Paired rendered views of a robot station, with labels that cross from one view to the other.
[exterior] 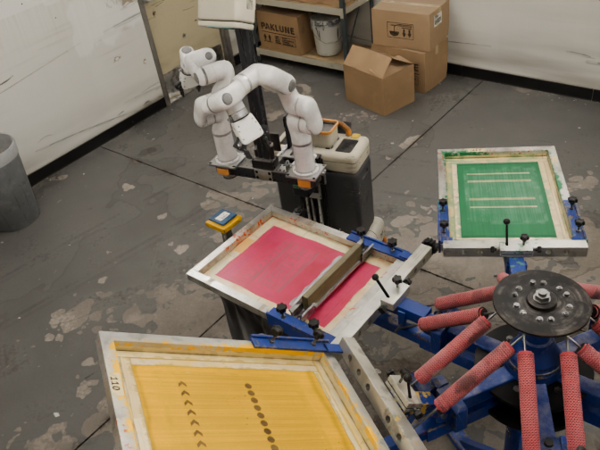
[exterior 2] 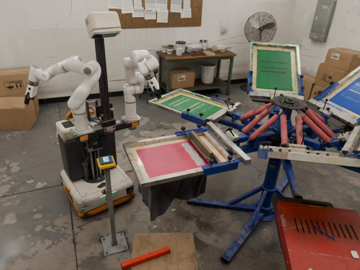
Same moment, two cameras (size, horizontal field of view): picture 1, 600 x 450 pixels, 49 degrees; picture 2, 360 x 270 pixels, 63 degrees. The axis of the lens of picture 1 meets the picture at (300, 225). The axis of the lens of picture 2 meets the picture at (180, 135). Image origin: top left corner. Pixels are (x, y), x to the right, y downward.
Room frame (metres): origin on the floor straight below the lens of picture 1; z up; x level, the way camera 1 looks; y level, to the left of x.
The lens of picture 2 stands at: (1.35, 1.91, 2.29)
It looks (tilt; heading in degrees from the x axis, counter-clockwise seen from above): 29 degrees down; 293
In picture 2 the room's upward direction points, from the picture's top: 3 degrees clockwise
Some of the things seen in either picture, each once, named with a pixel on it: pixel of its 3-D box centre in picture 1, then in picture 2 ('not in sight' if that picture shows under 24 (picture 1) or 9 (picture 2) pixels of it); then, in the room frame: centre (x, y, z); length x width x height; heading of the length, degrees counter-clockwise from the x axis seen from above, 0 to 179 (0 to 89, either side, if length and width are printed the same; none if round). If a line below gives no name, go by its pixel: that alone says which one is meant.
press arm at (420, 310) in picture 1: (408, 308); (237, 139); (1.77, -0.36, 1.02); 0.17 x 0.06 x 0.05; 46
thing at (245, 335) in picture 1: (264, 329); (180, 193); (2.04, 0.23, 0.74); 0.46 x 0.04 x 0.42; 46
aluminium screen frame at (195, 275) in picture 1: (295, 268); (178, 154); (2.16, 0.05, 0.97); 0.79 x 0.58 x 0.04; 46
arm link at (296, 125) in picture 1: (301, 127); (130, 92); (2.67, -0.08, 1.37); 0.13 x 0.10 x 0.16; 48
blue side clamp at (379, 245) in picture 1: (377, 249); (190, 134); (2.19, -0.32, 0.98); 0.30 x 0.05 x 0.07; 46
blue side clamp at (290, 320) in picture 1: (299, 329); (219, 167); (1.79, 0.06, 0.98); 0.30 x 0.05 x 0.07; 46
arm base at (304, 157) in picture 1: (304, 154); (129, 109); (2.69, -0.08, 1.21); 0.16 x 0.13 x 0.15; 150
